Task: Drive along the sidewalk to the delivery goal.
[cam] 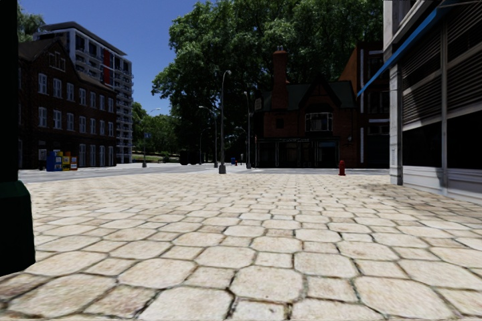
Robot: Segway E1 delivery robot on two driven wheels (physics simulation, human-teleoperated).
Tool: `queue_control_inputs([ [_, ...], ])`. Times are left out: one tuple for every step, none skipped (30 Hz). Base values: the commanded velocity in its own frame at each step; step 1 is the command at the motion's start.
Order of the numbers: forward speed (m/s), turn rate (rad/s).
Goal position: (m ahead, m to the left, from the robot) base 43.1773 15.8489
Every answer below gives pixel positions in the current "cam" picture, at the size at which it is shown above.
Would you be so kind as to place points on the grey street lamp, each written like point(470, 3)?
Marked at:
point(222, 132)
point(215, 136)
point(248, 132)

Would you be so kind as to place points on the red brick house with chimney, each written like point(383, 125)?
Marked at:
point(305, 120)

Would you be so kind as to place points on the trees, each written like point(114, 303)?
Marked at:
point(154, 134)
point(265, 40)

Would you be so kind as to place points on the red fire hydrant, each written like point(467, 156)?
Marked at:
point(342, 167)

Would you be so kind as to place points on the orange brick building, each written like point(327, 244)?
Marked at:
point(371, 104)

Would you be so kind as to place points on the white balcony apartment building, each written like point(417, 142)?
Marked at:
point(120, 80)

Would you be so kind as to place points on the orange newspaper box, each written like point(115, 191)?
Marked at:
point(73, 163)

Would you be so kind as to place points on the yellow newspaper box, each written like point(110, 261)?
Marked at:
point(66, 162)

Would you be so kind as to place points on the blue newspaper box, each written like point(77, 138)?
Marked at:
point(53, 161)

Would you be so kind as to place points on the red brick building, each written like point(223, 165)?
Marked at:
point(60, 104)

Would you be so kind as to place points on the pale concrete building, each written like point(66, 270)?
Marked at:
point(446, 100)

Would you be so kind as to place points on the dark green pole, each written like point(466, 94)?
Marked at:
point(2, 120)

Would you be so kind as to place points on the tree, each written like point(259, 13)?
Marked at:
point(28, 24)

